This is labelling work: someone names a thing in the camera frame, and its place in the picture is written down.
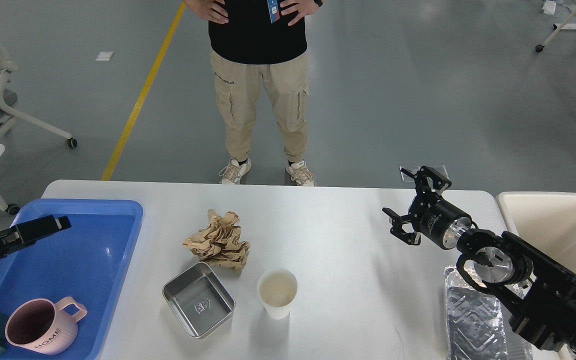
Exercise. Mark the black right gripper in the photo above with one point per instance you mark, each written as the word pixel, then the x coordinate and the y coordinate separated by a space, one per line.
pixel 437 219

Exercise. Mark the pink ceramic mug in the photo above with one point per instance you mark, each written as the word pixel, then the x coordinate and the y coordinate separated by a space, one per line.
pixel 45 327

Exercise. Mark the square stainless steel tray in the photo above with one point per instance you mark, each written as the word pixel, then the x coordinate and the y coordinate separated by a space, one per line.
pixel 199 300

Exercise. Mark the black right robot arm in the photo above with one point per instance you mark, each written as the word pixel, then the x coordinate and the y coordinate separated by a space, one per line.
pixel 538 291

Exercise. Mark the person's left hand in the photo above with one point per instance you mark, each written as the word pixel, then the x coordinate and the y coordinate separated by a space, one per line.
pixel 300 9

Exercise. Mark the person's right hand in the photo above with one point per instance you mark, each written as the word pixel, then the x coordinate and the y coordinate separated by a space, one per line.
pixel 209 10

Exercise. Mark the clear plastic floor plate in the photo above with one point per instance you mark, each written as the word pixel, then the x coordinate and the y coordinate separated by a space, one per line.
pixel 407 172

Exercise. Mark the blue plastic tray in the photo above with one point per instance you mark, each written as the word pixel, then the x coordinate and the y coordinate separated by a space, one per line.
pixel 87 261

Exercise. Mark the aluminium foil tray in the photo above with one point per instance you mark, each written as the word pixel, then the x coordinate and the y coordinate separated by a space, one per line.
pixel 476 324

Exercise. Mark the beige plastic bin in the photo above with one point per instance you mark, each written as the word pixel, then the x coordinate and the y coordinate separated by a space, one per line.
pixel 546 220

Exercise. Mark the white paper cup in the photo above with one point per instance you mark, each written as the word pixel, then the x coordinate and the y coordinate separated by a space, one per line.
pixel 277 289

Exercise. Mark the crumpled brown paper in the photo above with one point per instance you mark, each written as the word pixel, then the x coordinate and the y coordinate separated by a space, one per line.
pixel 220 243

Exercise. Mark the person in black shirt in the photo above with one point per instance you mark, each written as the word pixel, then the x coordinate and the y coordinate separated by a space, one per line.
pixel 257 49

